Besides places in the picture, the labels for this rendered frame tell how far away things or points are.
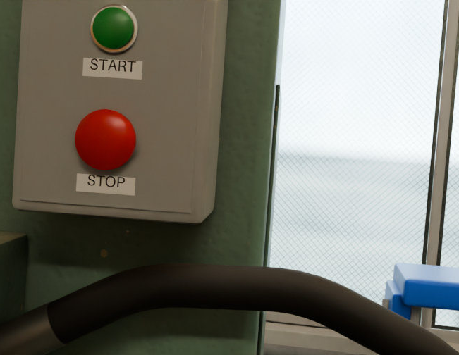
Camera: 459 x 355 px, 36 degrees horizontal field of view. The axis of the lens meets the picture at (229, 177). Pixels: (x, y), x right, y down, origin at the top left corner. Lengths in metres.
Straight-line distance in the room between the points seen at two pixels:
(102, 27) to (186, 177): 0.08
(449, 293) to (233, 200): 0.79
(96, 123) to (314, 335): 1.59
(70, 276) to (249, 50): 0.17
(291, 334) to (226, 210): 1.51
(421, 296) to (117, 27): 0.88
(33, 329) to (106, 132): 0.12
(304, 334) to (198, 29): 1.60
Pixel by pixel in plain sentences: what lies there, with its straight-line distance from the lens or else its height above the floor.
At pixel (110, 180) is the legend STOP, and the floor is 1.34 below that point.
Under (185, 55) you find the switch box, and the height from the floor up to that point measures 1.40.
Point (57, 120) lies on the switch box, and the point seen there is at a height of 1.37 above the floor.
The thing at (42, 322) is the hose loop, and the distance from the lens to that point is 0.39.
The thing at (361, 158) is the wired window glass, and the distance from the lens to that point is 1.91.
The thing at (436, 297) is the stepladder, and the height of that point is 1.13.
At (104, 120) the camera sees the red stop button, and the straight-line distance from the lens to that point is 0.35.
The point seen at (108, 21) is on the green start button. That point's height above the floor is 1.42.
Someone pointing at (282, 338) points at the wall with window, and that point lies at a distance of 1.92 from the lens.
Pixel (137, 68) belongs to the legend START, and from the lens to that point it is 0.36.
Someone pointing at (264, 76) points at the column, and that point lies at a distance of 0.41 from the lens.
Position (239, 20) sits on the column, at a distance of 0.42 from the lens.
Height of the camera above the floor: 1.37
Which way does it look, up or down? 3 degrees down
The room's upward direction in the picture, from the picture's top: 4 degrees clockwise
